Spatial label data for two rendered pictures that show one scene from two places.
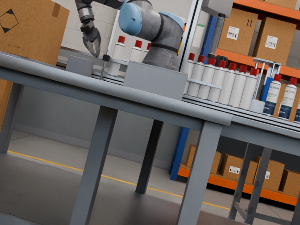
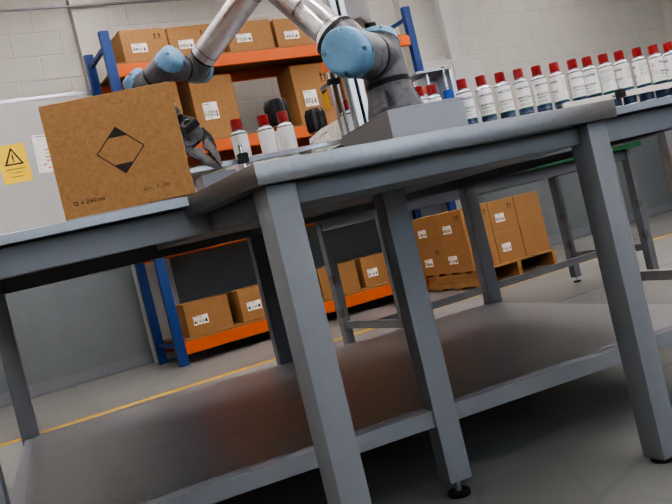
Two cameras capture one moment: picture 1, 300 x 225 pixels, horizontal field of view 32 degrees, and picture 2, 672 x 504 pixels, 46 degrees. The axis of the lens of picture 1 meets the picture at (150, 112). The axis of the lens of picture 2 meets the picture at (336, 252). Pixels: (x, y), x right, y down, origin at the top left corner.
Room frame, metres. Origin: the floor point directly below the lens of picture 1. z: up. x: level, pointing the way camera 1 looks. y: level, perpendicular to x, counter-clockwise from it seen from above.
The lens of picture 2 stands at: (0.49, 1.20, 0.68)
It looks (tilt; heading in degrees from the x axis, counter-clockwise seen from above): 1 degrees down; 331
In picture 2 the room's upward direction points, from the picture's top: 13 degrees counter-clockwise
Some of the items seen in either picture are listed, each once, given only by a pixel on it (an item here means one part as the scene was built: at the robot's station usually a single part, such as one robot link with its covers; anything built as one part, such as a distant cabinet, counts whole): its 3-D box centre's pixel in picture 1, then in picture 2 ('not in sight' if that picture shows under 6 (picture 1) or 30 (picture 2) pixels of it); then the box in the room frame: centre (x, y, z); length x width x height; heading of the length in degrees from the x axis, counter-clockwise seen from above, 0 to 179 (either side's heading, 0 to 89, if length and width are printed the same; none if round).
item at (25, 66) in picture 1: (108, 89); (350, 176); (2.16, 0.19, 0.81); 0.90 x 0.90 x 0.04; 0
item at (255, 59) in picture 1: (266, 62); (426, 74); (2.65, -0.50, 1.14); 0.14 x 0.11 x 0.01; 81
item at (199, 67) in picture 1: (197, 76); not in sight; (2.60, -0.18, 0.98); 0.05 x 0.05 x 0.20
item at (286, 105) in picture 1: (288, 99); (486, 105); (2.53, -0.62, 0.98); 0.05 x 0.05 x 0.20
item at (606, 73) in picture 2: not in sight; (608, 82); (2.45, -1.13, 0.98); 0.05 x 0.05 x 0.20
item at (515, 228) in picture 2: not in sight; (468, 244); (5.95, -3.10, 0.32); 1.20 x 0.83 x 0.64; 179
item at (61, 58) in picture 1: (117, 72); not in sight; (2.71, 0.21, 0.91); 1.07 x 0.01 x 0.02; 81
